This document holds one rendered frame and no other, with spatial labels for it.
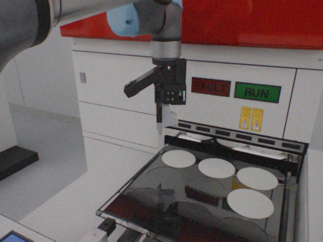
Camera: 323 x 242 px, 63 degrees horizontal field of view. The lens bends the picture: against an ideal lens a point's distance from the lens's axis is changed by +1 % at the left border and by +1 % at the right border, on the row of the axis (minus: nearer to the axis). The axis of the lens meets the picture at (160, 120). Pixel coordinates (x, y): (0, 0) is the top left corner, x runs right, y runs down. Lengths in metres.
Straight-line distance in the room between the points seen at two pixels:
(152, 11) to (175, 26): 0.11
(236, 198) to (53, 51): 2.99
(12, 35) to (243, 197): 0.57
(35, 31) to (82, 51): 0.77
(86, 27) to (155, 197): 0.58
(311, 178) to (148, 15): 0.49
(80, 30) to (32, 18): 0.69
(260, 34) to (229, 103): 0.21
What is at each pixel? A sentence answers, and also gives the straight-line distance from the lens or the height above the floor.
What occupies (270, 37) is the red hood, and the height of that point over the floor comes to 1.25.
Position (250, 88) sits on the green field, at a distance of 0.77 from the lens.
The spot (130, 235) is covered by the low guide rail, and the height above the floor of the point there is 0.85.
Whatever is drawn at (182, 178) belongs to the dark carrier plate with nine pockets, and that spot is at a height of 0.90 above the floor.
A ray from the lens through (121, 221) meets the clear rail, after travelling 0.59.
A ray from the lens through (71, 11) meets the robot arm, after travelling 0.30.
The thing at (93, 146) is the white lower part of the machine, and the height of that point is 0.78.
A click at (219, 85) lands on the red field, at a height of 1.11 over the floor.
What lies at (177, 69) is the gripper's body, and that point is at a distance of 0.67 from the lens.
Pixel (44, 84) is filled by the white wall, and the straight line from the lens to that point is 3.65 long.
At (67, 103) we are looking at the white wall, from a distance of 3.45.
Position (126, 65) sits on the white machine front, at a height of 1.14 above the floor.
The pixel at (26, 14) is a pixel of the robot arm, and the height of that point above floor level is 1.30.
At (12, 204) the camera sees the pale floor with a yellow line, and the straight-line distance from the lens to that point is 2.29.
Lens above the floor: 1.30
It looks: 22 degrees down
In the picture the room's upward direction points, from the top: straight up
